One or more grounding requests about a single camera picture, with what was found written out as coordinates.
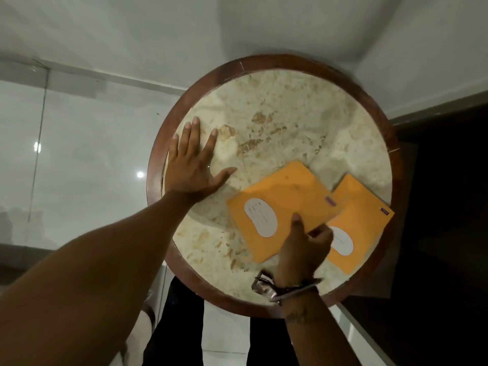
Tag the person's right hand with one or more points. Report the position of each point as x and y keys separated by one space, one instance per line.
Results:
x=301 y=259

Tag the person's left hand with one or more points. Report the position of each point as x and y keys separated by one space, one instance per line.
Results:
x=188 y=175

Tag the person's left little finger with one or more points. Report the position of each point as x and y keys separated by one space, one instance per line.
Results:
x=173 y=147

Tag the person's left thumb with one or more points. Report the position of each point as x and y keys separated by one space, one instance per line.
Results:
x=224 y=177

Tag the person's right thumb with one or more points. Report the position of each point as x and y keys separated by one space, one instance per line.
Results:
x=297 y=227

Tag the person's left middle finger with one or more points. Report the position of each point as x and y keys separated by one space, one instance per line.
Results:
x=195 y=135

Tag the orange notebook with white label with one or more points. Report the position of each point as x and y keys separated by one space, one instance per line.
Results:
x=362 y=217
x=284 y=194

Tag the person's right forearm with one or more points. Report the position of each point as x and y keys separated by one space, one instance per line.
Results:
x=316 y=331

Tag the person's left forearm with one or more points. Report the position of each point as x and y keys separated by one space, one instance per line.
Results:
x=87 y=285

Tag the round table with wooden rim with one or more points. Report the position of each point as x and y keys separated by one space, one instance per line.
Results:
x=267 y=61

